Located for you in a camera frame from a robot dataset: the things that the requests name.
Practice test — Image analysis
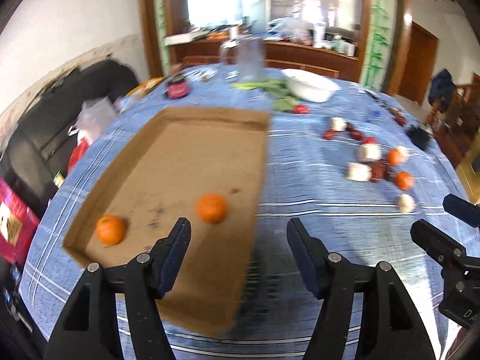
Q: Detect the blue plaid tablecloth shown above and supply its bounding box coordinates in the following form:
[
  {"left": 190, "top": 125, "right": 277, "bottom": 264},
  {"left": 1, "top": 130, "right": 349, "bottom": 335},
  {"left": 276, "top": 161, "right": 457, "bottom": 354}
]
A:
[{"left": 19, "top": 81, "right": 479, "bottom": 359}]

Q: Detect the black cylindrical container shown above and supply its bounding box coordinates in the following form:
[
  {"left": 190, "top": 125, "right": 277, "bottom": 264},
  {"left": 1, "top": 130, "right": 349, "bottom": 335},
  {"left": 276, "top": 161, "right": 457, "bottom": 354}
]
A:
[{"left": 406, "top": 124, "right": 433, "bottom": 151}]

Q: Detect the clear plastic bag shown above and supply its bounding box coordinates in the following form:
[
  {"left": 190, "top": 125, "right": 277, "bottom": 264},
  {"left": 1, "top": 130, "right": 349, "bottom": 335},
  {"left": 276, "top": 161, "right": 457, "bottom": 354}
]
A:
[{"left": 67, "top": 97, "right": 118, "bottom": 146}]

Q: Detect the orange tangerine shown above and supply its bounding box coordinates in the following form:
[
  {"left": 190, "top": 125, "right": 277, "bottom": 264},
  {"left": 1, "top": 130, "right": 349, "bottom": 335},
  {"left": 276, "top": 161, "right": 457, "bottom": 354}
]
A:
[
  {"left": 196, "top": 193, "right": 229, "bottom": 224},
  {"left": 394, "top": 171, "right": 415, "bottom": 191},
  {"left": 386, "top": 149, "right": 404, "bottom": 167},
  {"left": 95, "top": 214, "right": 127, "bottom": 246}
]

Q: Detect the green leafy vegetable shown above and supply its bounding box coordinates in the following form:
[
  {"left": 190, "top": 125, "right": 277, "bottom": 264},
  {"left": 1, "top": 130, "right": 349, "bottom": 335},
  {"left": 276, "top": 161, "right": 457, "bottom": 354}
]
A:
[{"left": 231, "top": 78, "right": 299, "bottom": 113}]

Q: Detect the black leather sofa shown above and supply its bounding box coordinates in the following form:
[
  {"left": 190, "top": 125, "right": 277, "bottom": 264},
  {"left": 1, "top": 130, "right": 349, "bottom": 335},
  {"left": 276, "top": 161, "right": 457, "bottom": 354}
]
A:
[{"left": 1, "top": 59, "right": 139, "bottom": 218}]

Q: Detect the small red date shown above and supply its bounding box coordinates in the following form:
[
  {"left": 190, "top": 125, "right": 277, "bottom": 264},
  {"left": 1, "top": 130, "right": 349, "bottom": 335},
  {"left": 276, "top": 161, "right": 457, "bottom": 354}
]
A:
[{"left": 323, "top": 129, "right": 337, "bottom": 140}]

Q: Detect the clear plastic pitcher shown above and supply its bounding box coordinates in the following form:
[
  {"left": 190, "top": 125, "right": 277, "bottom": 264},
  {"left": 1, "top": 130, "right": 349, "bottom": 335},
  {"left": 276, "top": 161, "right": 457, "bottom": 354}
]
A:
[{"left": 220, "top": 33, "right": 267, "bottom": 83}]

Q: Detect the dark red date back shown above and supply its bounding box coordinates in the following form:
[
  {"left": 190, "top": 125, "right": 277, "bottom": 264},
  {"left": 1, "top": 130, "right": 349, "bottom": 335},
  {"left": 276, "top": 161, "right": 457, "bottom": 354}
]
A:
[{"left": 350, "top": 129, "right": 364, "bottom": 141}]

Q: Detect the pink labelled black jar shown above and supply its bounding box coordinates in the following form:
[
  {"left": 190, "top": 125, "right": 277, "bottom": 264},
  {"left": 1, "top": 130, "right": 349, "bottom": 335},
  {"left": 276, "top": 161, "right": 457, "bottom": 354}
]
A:
[{"left": 167, "top": 73, "right": 190, "bottom": 100}]

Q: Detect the wooden sideboard counter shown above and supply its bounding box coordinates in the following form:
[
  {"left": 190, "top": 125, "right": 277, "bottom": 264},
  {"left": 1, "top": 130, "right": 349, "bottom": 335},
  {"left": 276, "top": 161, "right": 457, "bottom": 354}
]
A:
[{"left": 164, "top": 33, "right": 364, "bottom": 82}]

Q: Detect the red gift bag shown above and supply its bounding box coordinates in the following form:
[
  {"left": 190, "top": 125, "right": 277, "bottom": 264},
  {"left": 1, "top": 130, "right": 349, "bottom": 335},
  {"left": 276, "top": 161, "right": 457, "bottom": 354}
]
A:
[{"left": 0, "top": 179, "right": 39, "bottom": 267}]

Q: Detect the brown cardboard tray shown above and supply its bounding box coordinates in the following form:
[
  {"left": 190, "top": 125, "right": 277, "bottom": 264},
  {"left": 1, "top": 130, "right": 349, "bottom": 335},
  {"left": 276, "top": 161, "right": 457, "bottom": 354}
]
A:
[{"left": 63, "top": 106, "right": 270, "bottom": 337}]

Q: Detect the white enamel bowl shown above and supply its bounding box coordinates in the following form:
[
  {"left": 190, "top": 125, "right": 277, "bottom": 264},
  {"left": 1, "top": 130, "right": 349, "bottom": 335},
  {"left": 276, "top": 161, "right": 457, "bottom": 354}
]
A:
[{"left": 281, "top": 68, "right": 341, "bottom": 103}]

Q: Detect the red tomato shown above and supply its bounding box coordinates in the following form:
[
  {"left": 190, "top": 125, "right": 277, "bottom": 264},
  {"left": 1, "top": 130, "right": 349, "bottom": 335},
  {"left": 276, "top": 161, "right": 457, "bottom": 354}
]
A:
[{"left": 363, "top": 136, "right": 377, "bottom": 144}]

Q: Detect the red radish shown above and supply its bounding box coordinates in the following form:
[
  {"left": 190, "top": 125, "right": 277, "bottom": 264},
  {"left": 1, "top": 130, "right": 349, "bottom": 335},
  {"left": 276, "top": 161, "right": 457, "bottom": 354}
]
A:
[{"left": 293, "top": 104, "right": 309, "bottom": 115}]

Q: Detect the wrinkled red date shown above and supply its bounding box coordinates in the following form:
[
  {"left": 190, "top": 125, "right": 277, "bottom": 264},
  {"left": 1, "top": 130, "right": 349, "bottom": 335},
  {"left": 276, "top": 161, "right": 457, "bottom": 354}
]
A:
[{"left": 370, "top": 161, "right": 387, "bottom": 182}]

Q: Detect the beige cylinder block front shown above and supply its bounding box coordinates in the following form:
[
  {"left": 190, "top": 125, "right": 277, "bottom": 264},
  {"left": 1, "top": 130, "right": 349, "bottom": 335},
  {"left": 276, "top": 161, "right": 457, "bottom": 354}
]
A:
[{"left": 396, "top": 193, "right": 416, "bottom": 214}]

